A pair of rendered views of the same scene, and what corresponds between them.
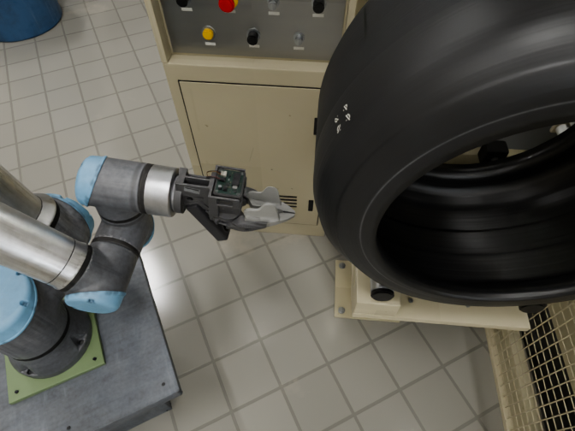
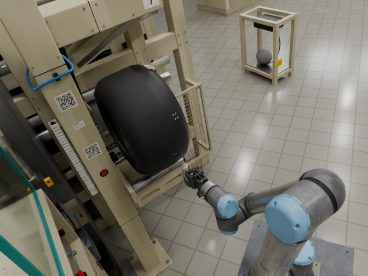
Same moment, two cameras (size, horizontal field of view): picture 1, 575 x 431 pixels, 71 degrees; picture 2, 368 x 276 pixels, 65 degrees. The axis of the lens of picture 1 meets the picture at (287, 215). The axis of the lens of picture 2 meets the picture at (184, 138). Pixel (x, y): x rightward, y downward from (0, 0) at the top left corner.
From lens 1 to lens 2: 1.37 m
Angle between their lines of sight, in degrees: 72
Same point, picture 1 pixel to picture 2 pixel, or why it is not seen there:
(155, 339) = (251, 243)
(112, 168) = (219, 194)
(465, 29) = (159, 86)
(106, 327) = not seen: hidden behind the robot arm
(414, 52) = (164, 95)
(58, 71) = not seen: outside the picture
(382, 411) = (195, 220)
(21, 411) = (317, 258)
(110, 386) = not seen: hidden behind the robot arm
